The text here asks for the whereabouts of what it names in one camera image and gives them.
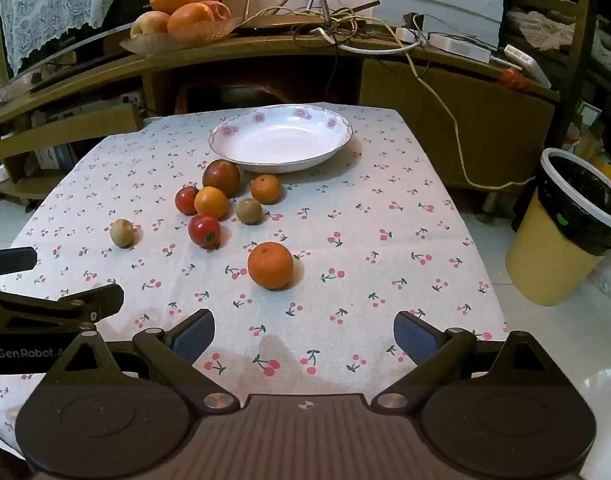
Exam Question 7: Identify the black cable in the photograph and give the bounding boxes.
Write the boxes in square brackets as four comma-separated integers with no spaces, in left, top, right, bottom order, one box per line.
[290,7,386,111]

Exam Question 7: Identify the small mandarin orange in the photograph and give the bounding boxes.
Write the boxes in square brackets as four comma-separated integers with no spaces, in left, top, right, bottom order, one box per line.
[250,174,283,205]

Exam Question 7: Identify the white lace cloth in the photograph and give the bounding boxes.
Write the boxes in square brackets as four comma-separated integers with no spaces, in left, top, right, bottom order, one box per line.
[0,0,124,75]

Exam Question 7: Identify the red apple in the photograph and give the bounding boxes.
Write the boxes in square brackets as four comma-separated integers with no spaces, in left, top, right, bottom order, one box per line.
[200,0,233,23]

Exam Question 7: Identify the large orange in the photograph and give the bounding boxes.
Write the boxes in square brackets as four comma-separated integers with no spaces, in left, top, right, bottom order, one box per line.
[248,241,294,291]

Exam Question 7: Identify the cherry print tablecloth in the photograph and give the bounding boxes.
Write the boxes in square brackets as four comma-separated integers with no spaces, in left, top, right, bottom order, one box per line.
[0,102,509,461]

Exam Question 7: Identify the small brown kiwi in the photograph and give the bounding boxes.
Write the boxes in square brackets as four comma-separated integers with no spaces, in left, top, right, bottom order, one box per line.
[110,218,136,249]
[236,198,263,225]

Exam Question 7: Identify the white power adapter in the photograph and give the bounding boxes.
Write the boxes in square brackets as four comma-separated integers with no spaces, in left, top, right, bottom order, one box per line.
[395,12,427,46]

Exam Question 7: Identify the white cable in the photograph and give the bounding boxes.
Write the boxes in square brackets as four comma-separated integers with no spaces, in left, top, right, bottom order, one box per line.
[310,25,421,56]

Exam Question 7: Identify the white floral plate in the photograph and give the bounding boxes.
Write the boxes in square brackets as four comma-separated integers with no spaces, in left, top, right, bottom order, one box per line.
[208,104,353,175]

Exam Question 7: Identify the large dark red tomato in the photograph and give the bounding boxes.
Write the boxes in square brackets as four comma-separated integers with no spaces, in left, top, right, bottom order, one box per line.
[202,159,242,199]

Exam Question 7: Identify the wooden cabinet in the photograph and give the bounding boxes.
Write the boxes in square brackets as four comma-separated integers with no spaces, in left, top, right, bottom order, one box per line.
[0,20,561,206]

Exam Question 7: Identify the glass fruit tray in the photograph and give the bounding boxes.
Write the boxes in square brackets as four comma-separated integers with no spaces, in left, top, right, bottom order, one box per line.
[119,17,241,54]

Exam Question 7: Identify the white power strip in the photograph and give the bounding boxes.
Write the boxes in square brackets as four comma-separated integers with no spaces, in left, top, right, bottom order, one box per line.
[428,32,492,64]

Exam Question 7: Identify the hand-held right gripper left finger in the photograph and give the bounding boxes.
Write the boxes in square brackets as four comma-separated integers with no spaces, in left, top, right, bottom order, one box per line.
[40,308,240,414]

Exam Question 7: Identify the small orange persimmon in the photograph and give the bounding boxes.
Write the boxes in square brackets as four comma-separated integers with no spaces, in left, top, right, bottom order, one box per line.
[499,67,526,92]

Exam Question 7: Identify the pink plastic bag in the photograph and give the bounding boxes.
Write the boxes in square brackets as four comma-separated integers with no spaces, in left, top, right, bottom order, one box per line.
[508,7,579,51]

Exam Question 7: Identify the yellow trash bin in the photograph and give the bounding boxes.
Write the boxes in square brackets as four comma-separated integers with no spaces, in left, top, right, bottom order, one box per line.
[505,147,611,307]

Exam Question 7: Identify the orange tangerine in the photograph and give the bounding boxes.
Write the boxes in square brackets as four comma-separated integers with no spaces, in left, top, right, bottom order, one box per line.
[194,186,230,221]

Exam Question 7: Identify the black router with antennas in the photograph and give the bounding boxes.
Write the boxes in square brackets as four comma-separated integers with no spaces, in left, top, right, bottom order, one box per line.
[216,0,381,37]

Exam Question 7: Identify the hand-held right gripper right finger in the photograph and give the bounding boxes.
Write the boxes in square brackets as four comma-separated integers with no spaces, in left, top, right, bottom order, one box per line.
[371,310,569,413]

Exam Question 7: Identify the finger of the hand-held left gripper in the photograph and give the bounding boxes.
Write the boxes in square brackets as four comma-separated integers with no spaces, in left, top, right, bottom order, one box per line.
[0,282,125,333]
[0,246,38,277]

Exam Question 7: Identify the yellow apple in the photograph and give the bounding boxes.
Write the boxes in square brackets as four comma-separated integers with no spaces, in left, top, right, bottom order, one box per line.
[130,11,170,38]

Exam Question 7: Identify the dark shelf rack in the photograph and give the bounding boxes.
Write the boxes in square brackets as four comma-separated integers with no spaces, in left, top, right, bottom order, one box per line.
[500,0,611,161]

